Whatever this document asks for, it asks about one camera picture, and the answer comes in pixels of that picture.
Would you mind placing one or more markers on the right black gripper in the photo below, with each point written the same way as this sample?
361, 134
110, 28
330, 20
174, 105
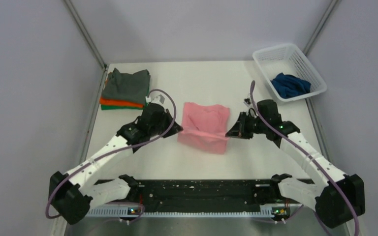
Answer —
239, 130

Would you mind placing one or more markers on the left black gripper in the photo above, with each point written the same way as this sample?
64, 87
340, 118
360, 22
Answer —
174, 129

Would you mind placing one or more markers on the pink t shirt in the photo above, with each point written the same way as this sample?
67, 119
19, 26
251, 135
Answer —
204, 127

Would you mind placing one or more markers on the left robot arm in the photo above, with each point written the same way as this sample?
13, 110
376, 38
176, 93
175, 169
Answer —
74, 193

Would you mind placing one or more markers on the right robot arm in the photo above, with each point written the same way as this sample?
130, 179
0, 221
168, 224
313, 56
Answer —
334, 196

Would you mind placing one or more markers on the crumpled blue t shirt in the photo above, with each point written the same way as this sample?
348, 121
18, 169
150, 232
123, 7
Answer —
289, 86

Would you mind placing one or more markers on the folded grey t shirt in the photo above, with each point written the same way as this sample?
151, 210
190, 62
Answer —
117, 79

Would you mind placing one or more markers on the folded orange t shirt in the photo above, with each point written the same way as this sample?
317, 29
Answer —
120, 103

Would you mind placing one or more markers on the folded green t shirt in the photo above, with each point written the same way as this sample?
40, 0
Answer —
146, 101

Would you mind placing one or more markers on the white plastic basket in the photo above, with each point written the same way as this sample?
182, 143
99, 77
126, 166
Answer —
287, 59

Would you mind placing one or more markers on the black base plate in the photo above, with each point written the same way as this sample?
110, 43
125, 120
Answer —
205, 196

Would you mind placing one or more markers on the white slotted cable duct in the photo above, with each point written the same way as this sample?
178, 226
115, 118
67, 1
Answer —
133, 212

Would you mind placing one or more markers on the left aluminium frame post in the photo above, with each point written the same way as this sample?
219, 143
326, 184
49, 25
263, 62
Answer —
84, 33

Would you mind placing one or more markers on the aluminium frame post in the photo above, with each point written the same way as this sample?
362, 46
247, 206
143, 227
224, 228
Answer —
84, 33
321, 25

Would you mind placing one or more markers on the right aluminium frame post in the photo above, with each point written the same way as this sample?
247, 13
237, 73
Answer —
321, 25

